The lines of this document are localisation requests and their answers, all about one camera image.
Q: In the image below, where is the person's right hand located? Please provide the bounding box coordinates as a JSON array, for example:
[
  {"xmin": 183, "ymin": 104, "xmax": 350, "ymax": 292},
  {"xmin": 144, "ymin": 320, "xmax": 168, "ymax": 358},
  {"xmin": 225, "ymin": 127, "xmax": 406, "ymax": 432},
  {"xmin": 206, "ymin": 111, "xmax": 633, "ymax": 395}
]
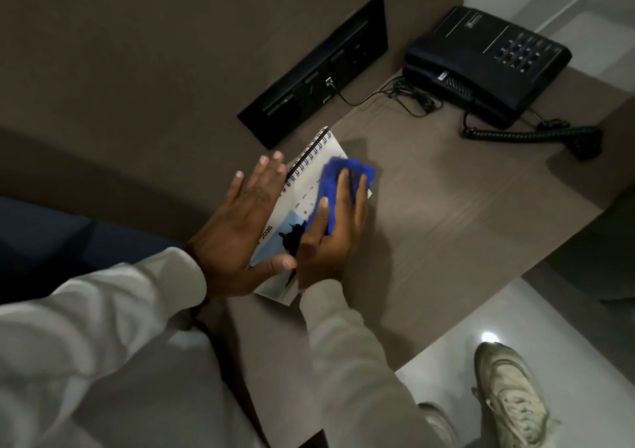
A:
[{"xmin": 294, "ymin": 167, "xmax": 371, "ymax": 293}]

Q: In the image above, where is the person's left hand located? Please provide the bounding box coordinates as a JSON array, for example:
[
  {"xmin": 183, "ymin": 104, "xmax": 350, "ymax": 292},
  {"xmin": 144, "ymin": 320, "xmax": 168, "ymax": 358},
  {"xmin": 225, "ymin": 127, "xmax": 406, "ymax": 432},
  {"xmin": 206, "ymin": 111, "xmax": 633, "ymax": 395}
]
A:
[{"xmin": 186, "ymin": 150, "xmax": 298, "ymax": 301}]

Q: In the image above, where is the blue cleaning cloth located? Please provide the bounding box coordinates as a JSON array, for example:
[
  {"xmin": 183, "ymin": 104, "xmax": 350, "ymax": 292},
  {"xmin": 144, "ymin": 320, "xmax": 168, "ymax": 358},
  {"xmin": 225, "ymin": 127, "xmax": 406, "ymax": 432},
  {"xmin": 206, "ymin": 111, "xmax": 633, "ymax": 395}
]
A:
[{"xmin": 304, "ymin": 157, "xmax": 377, "ymax": 238}]

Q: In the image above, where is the white spiral desk calendar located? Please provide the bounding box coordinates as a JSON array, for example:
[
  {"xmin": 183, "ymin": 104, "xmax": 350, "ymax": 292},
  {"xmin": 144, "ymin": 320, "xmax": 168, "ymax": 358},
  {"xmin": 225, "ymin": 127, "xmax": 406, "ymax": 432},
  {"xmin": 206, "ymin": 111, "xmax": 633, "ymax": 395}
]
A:
[{"xmin": 249, "ymin": 126, "xmax": 373, "ymax": 307}]

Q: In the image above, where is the person's right forearm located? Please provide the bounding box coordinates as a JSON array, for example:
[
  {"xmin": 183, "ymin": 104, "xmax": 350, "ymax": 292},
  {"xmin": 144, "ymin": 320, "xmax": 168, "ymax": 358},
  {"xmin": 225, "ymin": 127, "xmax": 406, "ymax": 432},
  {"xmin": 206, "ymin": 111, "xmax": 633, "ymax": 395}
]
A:
[{"xmin": 298, "ymin": 279, "xmax": 447, "ymax": 448}]

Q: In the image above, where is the person's left forearm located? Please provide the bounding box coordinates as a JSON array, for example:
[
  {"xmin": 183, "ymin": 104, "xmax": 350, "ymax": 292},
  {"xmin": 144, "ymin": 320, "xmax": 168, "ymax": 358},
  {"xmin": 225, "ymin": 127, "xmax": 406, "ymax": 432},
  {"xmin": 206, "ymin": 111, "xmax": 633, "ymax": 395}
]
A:
[{"xmin": 0, "ymin": 246, "xmax": 208, "ymax": 448}]

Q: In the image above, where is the black desk telephone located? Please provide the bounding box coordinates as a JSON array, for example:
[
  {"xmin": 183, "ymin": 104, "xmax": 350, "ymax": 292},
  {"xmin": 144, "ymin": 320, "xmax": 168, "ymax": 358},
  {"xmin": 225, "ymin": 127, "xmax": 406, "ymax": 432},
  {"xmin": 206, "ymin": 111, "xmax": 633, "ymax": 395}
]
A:
[{"xmin": 401, "ymin": 6, "xmax": 573, "ymax": 131}]

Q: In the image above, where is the dark blue seat cushion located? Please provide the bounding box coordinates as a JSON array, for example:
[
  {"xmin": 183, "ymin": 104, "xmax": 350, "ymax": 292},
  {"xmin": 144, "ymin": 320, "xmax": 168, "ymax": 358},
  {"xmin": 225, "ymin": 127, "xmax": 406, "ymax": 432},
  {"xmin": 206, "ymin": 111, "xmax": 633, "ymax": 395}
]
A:
[{"xmin": 0, "ymin": 196, "xmax": 185, "ymax": 305}]

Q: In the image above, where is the person's left beige sneaker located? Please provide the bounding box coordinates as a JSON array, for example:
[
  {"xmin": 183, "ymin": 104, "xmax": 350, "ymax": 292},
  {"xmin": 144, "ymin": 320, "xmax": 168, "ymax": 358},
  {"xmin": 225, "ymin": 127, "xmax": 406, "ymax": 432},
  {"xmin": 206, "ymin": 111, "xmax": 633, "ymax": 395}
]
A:
[{"xmin": 418, "ymin": 402, "xmax": 460, "ymax": 448}]

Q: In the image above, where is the person's beige sneaker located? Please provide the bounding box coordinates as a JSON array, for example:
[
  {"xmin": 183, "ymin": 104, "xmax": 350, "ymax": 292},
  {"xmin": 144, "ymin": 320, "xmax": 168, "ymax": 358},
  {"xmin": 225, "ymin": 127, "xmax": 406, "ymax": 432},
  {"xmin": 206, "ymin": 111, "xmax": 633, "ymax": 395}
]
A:
[
  {"xmin": 471, "ymin": 342, "xmax": 561, "ymax": 448},
  {"xmin": 418, "ymin": 402, "xmax": 460, "ymax": 448}
]

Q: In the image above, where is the person's right beige sneaker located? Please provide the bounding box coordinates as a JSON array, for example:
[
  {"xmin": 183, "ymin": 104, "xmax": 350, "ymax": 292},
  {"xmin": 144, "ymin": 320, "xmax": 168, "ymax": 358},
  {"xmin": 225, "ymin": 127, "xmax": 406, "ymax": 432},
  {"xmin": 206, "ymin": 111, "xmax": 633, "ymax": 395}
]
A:
[{"xmin": 471, "ymin": 342, "xmax": 561, "ymax": 448}]

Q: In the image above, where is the thin black cable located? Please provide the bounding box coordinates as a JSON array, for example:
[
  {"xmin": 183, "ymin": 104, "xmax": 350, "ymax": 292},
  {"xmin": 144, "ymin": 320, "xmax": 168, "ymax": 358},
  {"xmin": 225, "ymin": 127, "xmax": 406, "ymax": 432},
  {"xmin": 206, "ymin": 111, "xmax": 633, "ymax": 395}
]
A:
[{"xmin": 337, "ymin": 77, "xmax": 445, "ymax": 117}]

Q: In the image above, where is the black wall socket panel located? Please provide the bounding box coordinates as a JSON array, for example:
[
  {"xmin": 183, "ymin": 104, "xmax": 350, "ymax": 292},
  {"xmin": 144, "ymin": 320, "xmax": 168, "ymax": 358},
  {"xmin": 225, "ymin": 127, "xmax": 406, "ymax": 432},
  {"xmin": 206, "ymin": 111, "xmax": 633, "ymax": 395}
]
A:
[{"xmin": 237, "ymin": 0, "xmax": 388, "ymax": 151}]

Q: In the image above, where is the black coiled telephone cord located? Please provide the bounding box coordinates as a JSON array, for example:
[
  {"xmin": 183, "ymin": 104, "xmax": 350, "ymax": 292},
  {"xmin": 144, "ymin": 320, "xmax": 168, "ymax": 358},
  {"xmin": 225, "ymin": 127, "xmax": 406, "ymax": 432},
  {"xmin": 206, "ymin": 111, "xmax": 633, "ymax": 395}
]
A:
[{"xmin": 460, "ymin": 108, "xmax": 604, "ymax": 161}]

